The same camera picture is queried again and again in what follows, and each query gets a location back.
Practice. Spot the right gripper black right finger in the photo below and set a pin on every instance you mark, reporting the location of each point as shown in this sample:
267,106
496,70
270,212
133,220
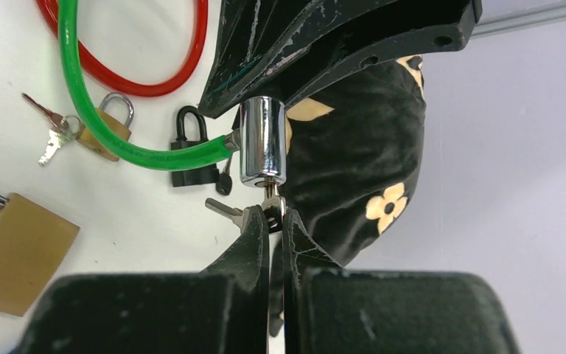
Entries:
329,309

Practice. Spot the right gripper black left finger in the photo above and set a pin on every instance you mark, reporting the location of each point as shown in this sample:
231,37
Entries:
221,309

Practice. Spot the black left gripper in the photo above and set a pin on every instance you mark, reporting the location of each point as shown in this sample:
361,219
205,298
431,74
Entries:
292,49

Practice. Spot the green cable lock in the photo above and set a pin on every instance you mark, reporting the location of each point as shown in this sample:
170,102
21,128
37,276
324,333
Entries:
260,139

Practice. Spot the green lock keys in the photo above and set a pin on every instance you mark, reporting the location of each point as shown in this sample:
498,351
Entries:
273,208

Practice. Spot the black head padlock key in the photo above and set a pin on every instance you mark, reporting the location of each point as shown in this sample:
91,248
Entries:
224,185

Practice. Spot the black Kajing padlock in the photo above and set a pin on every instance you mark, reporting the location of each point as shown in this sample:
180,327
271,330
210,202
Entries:
205,174

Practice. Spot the red cable lock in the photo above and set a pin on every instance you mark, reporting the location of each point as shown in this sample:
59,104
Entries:
106,76

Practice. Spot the large brass padlock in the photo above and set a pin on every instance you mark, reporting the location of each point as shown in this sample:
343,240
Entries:
33,243

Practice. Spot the black floral patterned cloth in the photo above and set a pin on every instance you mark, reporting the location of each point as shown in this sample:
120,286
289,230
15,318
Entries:
354,154

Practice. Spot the aluminium frame post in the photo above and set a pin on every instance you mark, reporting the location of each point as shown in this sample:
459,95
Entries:
515,20

